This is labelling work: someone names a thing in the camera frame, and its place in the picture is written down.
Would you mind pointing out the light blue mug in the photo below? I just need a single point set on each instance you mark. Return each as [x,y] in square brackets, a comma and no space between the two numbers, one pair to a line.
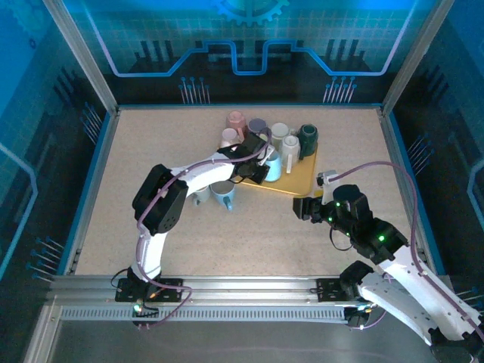
[274,168]

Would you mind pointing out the purple mug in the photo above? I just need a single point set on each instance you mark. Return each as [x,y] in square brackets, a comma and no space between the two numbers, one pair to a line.
[257,125]

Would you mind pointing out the pale pink mug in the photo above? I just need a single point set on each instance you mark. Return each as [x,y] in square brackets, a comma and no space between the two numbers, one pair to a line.
[228,135]

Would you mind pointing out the cream mug red inside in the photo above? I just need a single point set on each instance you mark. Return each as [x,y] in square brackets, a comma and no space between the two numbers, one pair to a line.
[280,130]

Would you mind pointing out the white mug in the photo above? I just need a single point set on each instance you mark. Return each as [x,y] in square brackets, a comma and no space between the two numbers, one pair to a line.
[290,145]

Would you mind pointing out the grey mug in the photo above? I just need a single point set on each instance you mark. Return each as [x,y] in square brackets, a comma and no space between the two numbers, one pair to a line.
[202,194]

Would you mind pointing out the dark green mug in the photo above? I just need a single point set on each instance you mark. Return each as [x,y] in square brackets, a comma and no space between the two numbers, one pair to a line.
[307,136]

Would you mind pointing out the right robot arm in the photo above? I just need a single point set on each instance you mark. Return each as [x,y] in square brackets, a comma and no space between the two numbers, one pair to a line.
[408,302]

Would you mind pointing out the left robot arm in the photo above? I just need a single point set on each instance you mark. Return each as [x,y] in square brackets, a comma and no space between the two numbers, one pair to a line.
[160,206]

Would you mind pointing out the yellow tray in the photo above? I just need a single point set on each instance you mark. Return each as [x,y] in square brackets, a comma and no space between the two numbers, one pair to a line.
[298,177]

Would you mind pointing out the black controller box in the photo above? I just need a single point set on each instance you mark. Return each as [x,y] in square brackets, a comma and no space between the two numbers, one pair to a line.
[141,312]
[357,317]

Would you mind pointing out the grey metal front panel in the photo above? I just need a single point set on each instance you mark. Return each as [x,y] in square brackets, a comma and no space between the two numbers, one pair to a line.
[246,344]

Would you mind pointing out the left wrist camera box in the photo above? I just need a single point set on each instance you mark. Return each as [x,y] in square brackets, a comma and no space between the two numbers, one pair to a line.
[269,154]

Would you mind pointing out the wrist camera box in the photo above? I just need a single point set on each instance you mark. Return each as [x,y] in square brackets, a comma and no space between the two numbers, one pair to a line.
[326,177]
[269,154]

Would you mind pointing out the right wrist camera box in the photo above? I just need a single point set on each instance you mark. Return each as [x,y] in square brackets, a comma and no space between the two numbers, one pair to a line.
[326,177]

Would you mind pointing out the aluminium table side rail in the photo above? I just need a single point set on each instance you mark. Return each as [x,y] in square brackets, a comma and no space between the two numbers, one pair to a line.
[391,140]
[105,151]

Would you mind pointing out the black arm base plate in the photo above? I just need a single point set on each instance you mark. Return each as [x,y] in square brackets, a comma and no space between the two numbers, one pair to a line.
[172,290]
[329,290]

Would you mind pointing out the aluminium mounting rail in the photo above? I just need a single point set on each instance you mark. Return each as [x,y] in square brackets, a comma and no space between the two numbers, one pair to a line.
[249,289]

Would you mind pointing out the aluminium frame post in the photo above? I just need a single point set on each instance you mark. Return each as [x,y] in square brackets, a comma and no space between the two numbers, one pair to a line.
[83,56]
[416,56]

